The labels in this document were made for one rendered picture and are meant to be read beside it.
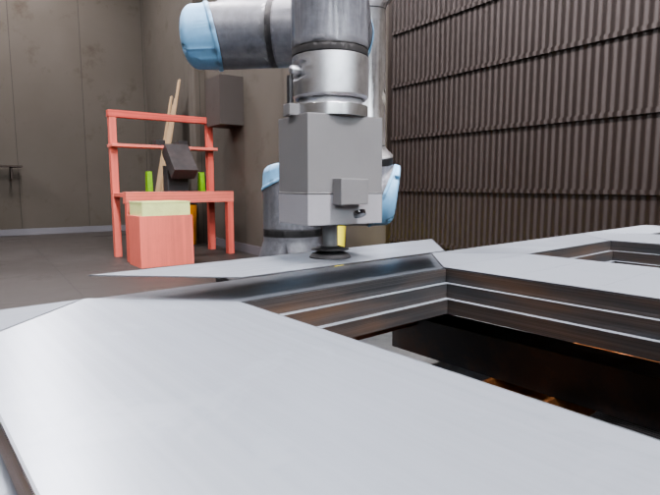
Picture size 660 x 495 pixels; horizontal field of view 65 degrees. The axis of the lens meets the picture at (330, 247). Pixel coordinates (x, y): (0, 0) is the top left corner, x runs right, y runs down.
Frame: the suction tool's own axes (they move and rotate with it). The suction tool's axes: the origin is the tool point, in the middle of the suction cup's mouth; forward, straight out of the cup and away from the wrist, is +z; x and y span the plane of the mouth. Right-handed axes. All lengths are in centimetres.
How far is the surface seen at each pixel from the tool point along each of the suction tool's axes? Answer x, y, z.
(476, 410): -30.7, -11.0, 0.7
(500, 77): 220, 268, -84
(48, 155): 1119, 19, -66
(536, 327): -13.9, 14.5, 4.8
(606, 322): -19.6, 16.2, 3.3
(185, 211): 583, 140, 23
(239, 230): 677, 242, 57
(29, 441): -24.5, -26.9, 0.7
